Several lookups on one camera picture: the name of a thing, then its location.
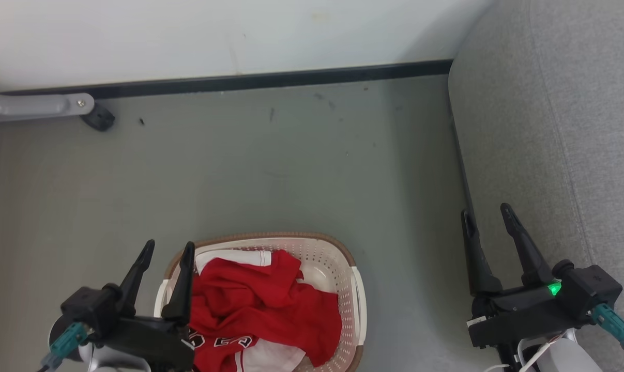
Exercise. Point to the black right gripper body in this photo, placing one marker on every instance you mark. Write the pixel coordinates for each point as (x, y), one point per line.
(529, 312)

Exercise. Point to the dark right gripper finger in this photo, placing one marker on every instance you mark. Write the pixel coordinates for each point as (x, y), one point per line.
(480, 268)
(529, 258)

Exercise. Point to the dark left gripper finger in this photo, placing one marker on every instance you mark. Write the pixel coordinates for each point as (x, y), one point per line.
(183, 294)
(136, 279)

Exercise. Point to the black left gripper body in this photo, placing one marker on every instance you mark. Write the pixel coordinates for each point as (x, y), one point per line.
(136, 336)

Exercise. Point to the red white sports jersey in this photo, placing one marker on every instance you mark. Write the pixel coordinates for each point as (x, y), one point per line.
(249, 302)

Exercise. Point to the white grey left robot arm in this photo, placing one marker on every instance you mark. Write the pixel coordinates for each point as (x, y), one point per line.
(115, 362)

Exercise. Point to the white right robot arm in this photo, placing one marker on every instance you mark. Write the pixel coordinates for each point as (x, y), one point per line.
(570, 357)

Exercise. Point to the white perforated laundry basket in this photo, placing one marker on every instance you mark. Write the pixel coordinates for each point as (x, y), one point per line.
(327, 268)

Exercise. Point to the grey fabric sofa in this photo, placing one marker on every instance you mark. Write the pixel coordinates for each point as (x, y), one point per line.
(549, 129)

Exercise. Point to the black rubber foot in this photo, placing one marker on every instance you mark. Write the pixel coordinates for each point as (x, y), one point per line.
(100, 119)

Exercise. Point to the grey metal bar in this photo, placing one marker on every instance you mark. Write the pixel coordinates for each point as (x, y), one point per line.
(27, 106)

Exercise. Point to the black baseboard strip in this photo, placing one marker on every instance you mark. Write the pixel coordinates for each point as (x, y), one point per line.
(270, 80)

